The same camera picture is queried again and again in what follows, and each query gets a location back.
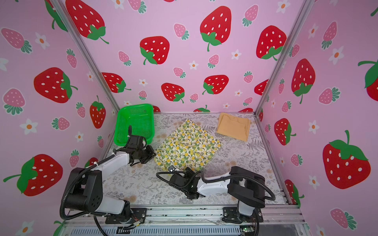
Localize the green plastic basket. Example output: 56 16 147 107
114 104 155 146

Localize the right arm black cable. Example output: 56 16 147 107
156 170 277 236

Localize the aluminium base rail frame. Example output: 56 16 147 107
57 205 312 236

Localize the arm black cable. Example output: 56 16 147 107
58 125 133 236
156 170 277 236

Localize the tan yellow skirt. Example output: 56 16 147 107
217 113 251 142

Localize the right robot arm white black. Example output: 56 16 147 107
168 166 275 223

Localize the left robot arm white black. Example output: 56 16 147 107
60 135 156 223

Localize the lemon print skirt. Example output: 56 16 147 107
155 119 222 172

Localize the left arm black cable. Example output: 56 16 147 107
58 125 133 236

